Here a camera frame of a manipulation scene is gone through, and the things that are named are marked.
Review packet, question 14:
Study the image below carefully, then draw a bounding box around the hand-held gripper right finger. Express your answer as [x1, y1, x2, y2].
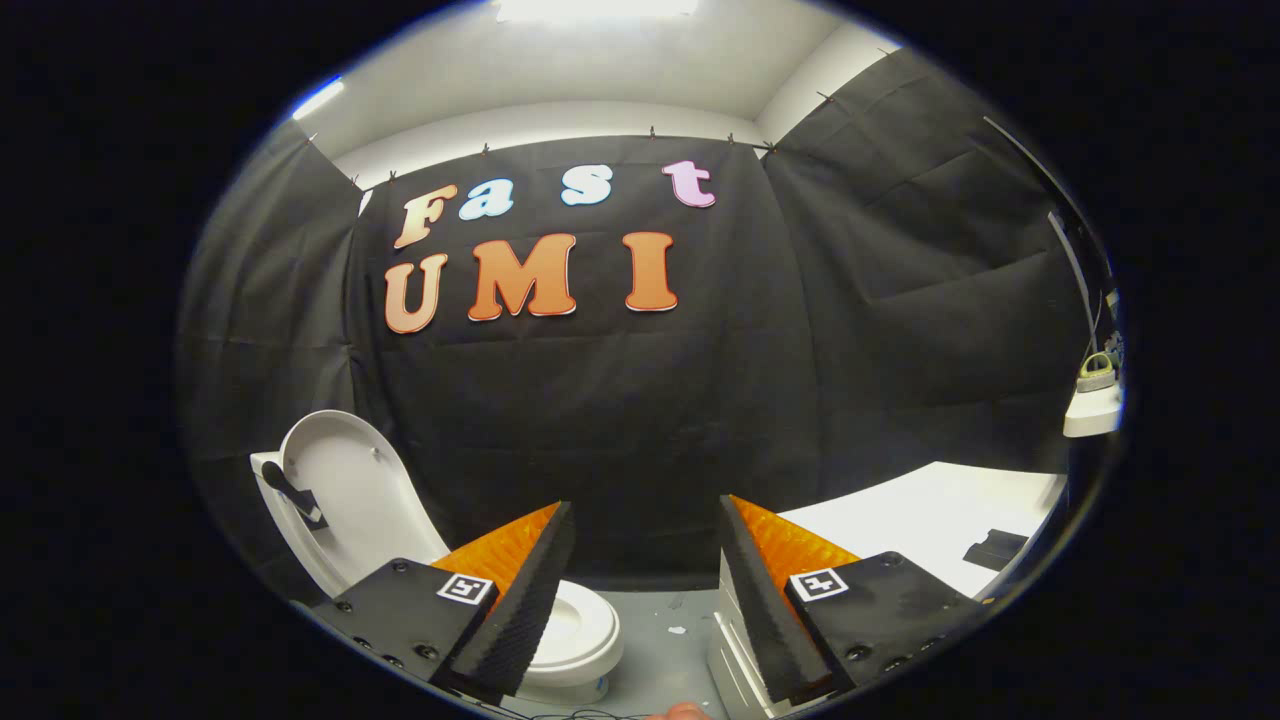
[718, 493, 986, 706]

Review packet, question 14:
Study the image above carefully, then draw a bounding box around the white toilet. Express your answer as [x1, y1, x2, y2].
[250, 450, 626, 706]

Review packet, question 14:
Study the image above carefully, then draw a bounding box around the rectangular ceiling light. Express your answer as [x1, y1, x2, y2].
[495, 0, 699, 21]

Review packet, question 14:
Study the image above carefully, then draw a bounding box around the flat black item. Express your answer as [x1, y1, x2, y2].
[963, 529, 1029, 571]

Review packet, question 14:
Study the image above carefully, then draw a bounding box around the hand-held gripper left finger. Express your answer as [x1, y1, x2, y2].
[308, 500, 578, 706]

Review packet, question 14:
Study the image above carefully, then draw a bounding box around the narrow ceiling light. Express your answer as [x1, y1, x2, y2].
[292, 78, 344, 121]

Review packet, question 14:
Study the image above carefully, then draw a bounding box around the white toilet lid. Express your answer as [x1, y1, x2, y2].
[262, 410, 451, 599]

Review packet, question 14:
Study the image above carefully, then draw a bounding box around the white wall shelf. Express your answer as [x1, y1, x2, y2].
[1063, 385, 1124, 438]

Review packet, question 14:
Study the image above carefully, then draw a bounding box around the black backdrop cloth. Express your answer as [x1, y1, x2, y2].
[178, 48, 1096, 601]

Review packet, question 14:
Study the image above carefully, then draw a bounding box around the black cable tangle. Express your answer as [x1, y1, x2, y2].
[500, 705, 641, 720]

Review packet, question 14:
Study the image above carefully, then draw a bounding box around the white toilet seat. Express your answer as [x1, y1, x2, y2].
[530, 580, 626, 689]

